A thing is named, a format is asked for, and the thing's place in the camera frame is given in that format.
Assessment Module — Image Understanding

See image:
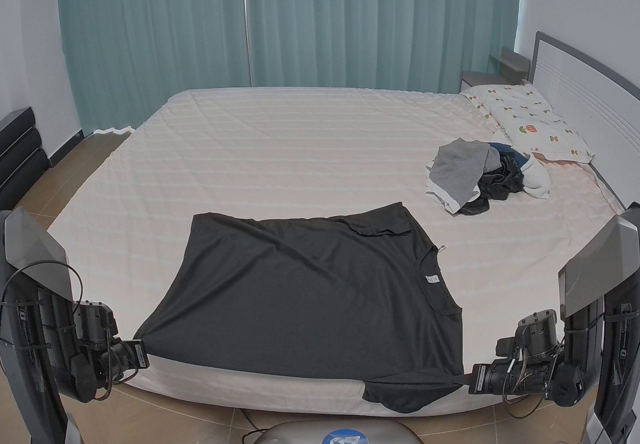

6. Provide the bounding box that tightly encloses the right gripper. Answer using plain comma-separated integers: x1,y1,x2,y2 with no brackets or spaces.
469,362,523,395

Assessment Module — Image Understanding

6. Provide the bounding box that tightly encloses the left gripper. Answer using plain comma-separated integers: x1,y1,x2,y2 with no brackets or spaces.
114,339,151,378

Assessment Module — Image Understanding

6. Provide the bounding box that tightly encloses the black T-shirt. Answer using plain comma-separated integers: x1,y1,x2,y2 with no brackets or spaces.
132,202,468,415

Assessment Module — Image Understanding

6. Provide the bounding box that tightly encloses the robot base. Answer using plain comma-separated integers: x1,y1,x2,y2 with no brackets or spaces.
252,421,421,444

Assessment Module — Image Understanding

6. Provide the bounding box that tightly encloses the bed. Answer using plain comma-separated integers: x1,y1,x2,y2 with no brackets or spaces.
0,31,640,428

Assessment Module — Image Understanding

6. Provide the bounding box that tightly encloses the black garment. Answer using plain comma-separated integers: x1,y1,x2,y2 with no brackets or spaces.
460,152,525,217

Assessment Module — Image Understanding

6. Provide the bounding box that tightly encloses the black chest of drawers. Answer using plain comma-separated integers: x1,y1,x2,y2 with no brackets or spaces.
0,106,51,210

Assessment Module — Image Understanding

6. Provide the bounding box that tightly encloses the dark blue garment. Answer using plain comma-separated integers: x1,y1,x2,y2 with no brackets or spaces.
489,142,531,170

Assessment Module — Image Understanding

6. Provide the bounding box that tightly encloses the white printed pillow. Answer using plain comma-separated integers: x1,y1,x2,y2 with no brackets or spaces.
460,84,596,164

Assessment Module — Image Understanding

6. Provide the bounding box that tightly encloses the grey bedside table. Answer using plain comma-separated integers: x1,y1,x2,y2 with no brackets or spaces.
461,47,531,93

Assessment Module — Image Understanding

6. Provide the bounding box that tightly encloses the blue-green curtain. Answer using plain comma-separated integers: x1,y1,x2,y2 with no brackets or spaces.
57,0,253,135
242,0,523,95

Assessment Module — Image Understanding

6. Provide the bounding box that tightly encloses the black cable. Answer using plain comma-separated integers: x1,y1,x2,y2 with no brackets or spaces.
0,259,83,348
502,382,558,418
232,409,273,439

